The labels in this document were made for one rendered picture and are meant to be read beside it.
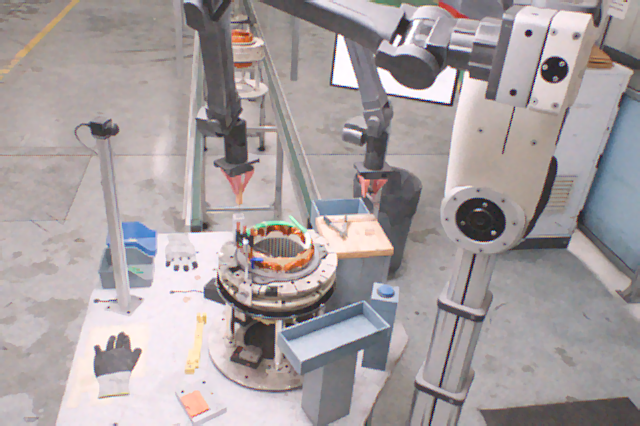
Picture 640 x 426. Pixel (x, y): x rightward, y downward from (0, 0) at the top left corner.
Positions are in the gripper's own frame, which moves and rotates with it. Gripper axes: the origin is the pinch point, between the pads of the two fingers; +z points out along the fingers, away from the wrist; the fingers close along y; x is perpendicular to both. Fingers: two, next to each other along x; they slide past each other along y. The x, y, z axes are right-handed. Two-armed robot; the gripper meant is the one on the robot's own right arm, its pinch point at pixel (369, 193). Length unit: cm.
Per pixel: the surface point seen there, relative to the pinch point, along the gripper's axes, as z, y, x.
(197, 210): 44, 47, -67
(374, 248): 11.7, 0.4, 11.6
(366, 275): 21.2, 1.7, 12.1
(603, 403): 116, -129, 1
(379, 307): 17.2, 4.5, 30.6
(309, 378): 27, 26, 43
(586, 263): 119, -197, -102
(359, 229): 11.9, 1.7, 1.1
